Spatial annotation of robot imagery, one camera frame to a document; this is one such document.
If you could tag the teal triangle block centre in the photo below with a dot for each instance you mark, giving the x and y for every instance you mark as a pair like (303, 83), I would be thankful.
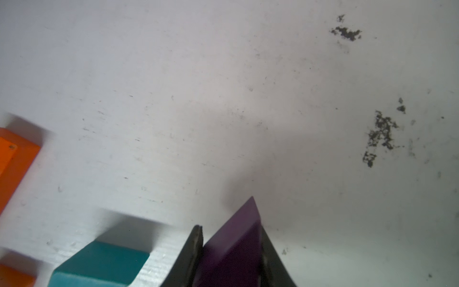
(100, 264)

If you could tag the orange long block upper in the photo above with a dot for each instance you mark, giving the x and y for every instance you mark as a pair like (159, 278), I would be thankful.
(17, 156)

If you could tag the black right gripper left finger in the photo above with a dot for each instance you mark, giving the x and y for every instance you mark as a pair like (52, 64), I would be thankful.
(183, 271)

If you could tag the orange long block middle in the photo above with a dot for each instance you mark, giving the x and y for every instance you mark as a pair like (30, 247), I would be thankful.
(10, 277)

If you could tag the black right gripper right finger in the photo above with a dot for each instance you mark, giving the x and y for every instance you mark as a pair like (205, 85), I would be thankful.
(273, 272)

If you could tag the orange long block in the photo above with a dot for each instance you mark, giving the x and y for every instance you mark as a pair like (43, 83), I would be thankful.
(17, 156)
(10, 277)

